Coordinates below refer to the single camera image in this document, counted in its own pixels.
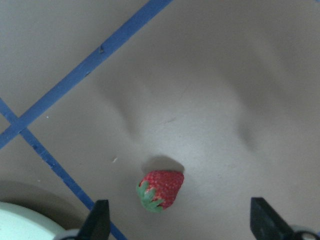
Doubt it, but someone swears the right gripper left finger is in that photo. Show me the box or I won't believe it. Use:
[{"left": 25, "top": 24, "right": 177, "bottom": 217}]
[{"left": 77, "top": 199, "right": 111, "bottom": 240}]

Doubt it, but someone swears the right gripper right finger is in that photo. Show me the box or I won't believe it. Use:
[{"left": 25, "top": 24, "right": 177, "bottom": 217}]
[{"left": 250, "top": 197, "right": 296, "bottom": 240}]

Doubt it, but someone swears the strawberry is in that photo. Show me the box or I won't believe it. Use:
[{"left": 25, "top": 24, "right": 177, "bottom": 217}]
[{"left": 136, "top": 170, "right": 185, "bottom": 213}]

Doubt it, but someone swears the pale green plate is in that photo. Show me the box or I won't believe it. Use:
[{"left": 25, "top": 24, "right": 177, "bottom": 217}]
[{"left": 0, "top": 202, "right": 65, "bottom": 240}]

